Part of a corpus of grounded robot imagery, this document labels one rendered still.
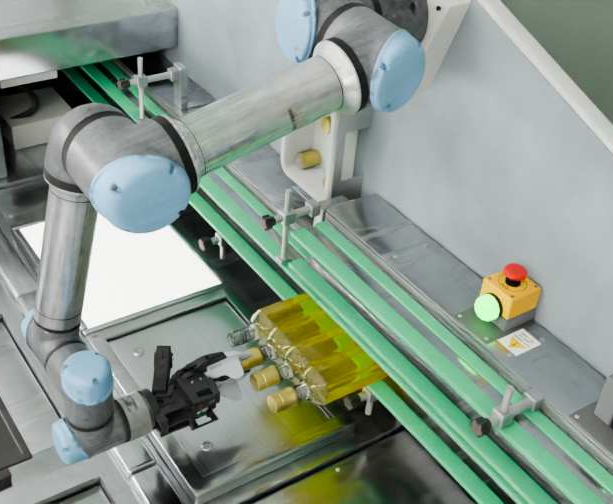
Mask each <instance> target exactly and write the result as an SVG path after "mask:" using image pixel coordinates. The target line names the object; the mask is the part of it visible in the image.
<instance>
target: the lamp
mask: <svg viewBox="0 0 613 504"><path fill-rule="evenodd" d="M475 312H476V314H477V315H478V317H479V318H480V319H482V320H485V321H491V320H493V319H497V318H499V317H500V316H501V315H502V313H503V307H502V303H501V301H500V299H499V298H498V297H497V296H496V295H495V294H494V293H491V292H489V293H486V294H484V295H483V296H480V297H479V298H477V300H476V302H475Z"/></svg>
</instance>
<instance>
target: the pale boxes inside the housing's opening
mask: <svg viewBox="0 0 613 504"><path fill-rule="evenodd" d="M53 78H57V70H56V71H51V72H46V73H41V74H36V75H31V76H25V77H20V78H15V79H10V80H5V81H0V88H1V89H2V88H7V87H12V86H17V85H22V84H27V83H32V82H37V81H42V80H48V79H53ZM32 91H33V92H34V93H35V94H36V96H37V97H38V100H39V106H38V109H37V110H36V111H35V112H34V113H33V114H32V115H30V116H29V117H26V118H20V119H10V118H11V117H14V116H16V115H18V114H21V113H23V112H25V111H27V110H28V109H29V108H30V107H31V106H32V104H33V103H32V100H31V98H30V97H29V95H28V94H27V93H25V92H22V93H18V94H13V95H8V96H3V97H0V121H2V120H5V121H6V126H4V127H1V133H2V134H3V136H4V137H5V138H6V140H7V141H8V142H9V143H10V145H11V146H12V147H13V149H14V150H18V149H22V148H27V147H31V146H35V145H39V144H44V143H48V141H49V138H50V135H51V133H52V131H53V129H54V127H55V125H56V124H57V122H58V121H59V120H60V119H61V118H62V117H63V116H64V115H65V114H66V113H67V112H69V111H70V110H72V108H71V107H70V106H69V105H68V104H67V103H66V102H65V101H64V100H63V99H62V98H61V96H60V95H59V94H58V93H57V92H56V91H55V90H54V89H53V88H52V87H47V88H42V89H37V90H32Z"/></svg>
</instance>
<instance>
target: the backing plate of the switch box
mask: <svg viewBox="0 0 613 504"><path fill-rule="evenodd" d="M598 400H599V399H598ZM598 400H597V401H595V402H593V403H591V404H589V405H587V406H585V407H583V408H581V409H580V410H578V411H576V412H574V413H572V414H570V415H568V417H569V418H571V419H572V420H573V421H574V422H575V423H576V424H577V425H579V426H580V427H581V428H582V429H583V430H584V431H585V432H587V433H588V434H589V435H590V436H591V437H592V438H594V439H595V440H596V441H597V442H598V443H599V444H600V445H602V446H603V447H604V448H605V449H606V450H607V451H609V452H610V453H611V454H612V455H613V429H612V428H611V427H610V425H607V424H606V423H605V422H603V421H602V420H601V419H600V418H599V417H597V416H596V415H595V414H594V411H595V408H596V406H597V403H598Z"/></svg>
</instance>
